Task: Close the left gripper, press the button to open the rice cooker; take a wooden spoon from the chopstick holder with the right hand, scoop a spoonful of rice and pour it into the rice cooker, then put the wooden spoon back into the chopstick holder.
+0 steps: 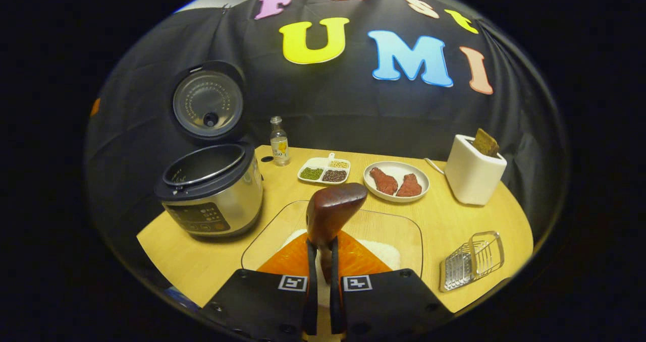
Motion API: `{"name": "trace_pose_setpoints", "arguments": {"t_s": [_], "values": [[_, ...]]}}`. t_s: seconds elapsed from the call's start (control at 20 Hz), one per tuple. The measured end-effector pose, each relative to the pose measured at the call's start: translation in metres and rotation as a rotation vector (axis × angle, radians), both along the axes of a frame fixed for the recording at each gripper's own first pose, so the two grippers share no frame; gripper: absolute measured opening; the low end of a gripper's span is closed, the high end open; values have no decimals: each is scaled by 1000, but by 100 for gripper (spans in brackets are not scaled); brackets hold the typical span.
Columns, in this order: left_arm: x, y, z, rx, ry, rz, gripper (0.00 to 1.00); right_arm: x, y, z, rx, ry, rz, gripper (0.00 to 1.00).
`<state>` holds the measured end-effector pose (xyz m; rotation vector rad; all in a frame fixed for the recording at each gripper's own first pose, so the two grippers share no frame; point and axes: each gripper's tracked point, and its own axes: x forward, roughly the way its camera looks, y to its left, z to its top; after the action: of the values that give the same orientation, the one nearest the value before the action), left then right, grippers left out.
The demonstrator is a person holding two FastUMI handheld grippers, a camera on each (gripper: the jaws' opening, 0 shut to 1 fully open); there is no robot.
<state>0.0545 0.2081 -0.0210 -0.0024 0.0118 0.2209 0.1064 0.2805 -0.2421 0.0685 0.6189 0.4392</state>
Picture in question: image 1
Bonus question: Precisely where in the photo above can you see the clear glass tray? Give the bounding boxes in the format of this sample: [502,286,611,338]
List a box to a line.
[241,200,423,279]

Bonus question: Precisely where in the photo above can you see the round white plate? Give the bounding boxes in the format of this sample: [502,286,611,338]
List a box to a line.
[363,161,430,203]

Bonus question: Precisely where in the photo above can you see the grey silver rice cooker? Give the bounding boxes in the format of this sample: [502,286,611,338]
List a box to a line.
[154,61,264,238]

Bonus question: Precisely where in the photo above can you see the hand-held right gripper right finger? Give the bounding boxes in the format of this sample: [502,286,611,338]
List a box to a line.
[331,230,455,342]

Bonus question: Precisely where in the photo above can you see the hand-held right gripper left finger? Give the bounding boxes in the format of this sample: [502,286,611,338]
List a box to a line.
[202,231,318,342]

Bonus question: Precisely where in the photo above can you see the brown toast slice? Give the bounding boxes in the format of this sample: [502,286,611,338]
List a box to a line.
[472,128,500,157]

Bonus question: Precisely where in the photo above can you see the red meat piece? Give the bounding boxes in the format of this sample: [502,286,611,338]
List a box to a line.
[369,167,399,195]
[396,174,423,197]

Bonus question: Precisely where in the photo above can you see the black backdrop cloth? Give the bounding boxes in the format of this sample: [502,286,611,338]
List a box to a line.
[86,0,568,262]

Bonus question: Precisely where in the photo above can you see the white toaster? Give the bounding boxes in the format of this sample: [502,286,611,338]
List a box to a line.
[445,134,507,206]

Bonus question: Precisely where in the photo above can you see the white divided bean dish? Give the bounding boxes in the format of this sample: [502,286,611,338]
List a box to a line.
[297,153,351,185]

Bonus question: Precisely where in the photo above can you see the dark wooden spoon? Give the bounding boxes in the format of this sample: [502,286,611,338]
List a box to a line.
[306,183,368,284]

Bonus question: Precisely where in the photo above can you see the small clear glass bottle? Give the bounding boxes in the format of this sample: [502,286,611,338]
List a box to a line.
[270,116,291,166]

